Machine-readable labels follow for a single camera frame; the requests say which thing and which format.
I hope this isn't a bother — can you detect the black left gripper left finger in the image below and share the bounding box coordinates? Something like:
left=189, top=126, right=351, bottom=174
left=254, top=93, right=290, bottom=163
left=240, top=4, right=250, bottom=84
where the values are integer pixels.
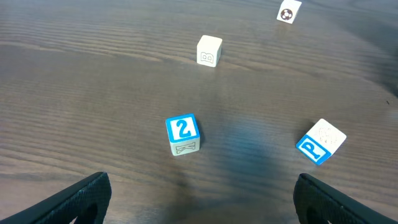
left=1, top=172, right=112, bottom=224

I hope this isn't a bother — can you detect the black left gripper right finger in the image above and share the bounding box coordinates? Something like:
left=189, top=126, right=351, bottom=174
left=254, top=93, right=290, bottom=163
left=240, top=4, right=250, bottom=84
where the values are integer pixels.
left=293, top=173, right=397, bottom=224

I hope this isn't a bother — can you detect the blue number 2 wooden block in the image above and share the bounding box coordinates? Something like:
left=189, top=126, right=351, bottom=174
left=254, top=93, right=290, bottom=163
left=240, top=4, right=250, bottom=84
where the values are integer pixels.
left=165, top=113, right=200, bottom=156

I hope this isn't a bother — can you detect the blue letter P wooden block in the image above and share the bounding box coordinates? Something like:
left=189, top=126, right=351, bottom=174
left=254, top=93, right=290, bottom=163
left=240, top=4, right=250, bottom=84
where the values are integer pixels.
left=296, top=118, right=346, bottom=165

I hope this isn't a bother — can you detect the yellow topped wooden block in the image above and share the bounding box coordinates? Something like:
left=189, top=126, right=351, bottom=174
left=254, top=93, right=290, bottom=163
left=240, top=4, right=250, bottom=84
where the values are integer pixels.
left=197, top=35, right=223, bottom=67

